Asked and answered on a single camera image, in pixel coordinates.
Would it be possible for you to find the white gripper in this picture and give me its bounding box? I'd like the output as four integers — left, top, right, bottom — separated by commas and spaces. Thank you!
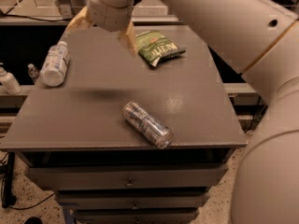
65, 0, 138, 57

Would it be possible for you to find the green jalapeno chip bag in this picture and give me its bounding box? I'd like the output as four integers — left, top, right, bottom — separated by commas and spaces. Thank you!
136, 30, 186, 67

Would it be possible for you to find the clear blue plastic bottle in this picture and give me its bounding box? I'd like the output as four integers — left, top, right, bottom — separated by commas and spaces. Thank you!
40, 41, 69, 87

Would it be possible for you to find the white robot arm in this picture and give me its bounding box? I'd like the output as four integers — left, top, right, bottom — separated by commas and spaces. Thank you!
66, 0, 299, 224

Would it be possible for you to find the small clear water bottle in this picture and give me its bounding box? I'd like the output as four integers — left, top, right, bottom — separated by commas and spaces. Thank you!
27, 63, 40, 83

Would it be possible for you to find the white spray bottle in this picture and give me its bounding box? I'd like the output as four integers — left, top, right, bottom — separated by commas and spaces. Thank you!
0, 66, 21, 95

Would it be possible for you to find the grey drawer cabinet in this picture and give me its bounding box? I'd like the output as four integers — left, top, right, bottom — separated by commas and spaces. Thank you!
1, 26, 246, 224

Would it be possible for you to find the silver energy drink can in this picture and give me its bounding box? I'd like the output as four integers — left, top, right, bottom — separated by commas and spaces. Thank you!
122, 102, 173, 149

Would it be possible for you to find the black stand leg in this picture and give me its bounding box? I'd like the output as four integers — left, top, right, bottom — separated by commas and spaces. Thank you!
1, 152, 17, 209

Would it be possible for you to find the metal rail frame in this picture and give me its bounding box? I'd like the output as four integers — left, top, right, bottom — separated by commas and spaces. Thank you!
0, 0, 299, 26

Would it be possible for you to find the black cable on rail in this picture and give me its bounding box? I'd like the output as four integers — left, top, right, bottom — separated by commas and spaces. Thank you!
0, 7, 74, 23

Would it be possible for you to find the black floor cable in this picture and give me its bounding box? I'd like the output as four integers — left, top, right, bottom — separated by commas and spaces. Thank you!
0, 133, 56, 211

